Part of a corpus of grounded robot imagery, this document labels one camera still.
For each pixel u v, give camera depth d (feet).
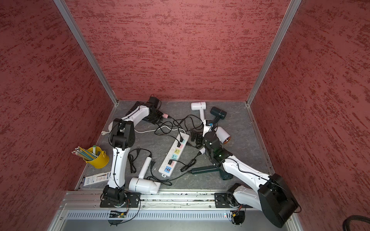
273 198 1.36
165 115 3.51
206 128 2.37
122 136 2.09
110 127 3.40
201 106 3.64
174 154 2.87
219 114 3.50
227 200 2.12
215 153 2.04
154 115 3.04
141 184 2.44
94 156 2.66
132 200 2.43
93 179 2.60
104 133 3.28
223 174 2.62
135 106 3.72
